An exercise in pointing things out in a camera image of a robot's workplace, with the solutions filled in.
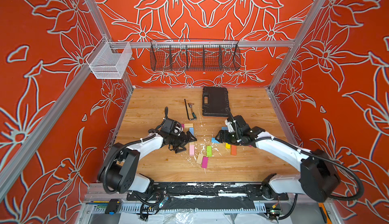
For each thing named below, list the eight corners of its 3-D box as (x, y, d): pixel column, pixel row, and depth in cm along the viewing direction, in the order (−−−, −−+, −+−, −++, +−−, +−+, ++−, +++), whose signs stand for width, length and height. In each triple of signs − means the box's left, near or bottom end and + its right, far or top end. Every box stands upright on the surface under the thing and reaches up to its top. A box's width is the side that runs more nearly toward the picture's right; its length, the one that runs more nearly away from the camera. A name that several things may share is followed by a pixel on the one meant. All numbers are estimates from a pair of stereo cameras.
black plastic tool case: (202, 118, 102) (203, 114, 99) (201, 90, 119) (201, 86, 116) (231, 117, 102) (232, 114, 98) (225, 90, 119) (226, 86, 116)
